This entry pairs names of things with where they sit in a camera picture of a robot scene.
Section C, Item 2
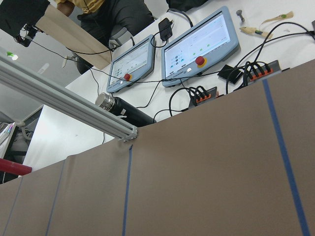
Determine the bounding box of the black thermos bottle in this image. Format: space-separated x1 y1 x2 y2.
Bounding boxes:
95 93 156 127

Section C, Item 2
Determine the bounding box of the orange black usb hub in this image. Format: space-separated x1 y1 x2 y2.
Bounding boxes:
188 86 219 109
247 60 282 84

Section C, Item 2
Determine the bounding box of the blue teach pendant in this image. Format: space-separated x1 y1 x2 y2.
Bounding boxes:
106 34 156 93
161 6 240 88

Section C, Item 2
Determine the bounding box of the black power adapter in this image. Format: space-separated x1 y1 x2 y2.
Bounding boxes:
158 18 173 41

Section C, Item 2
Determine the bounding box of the person in dark jacket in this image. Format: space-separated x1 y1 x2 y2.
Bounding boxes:
55 0 155 47

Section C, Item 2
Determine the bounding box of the cardboard sheet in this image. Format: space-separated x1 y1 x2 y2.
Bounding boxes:
36 4 111 69

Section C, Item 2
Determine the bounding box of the red bottle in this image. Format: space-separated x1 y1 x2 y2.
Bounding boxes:
0 158 32 176

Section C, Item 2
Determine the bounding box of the black monitor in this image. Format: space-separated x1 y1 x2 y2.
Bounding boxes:
0 0 50 47

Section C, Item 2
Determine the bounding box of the aluminium frame post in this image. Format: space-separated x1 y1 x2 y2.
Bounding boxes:
0 55 137 141

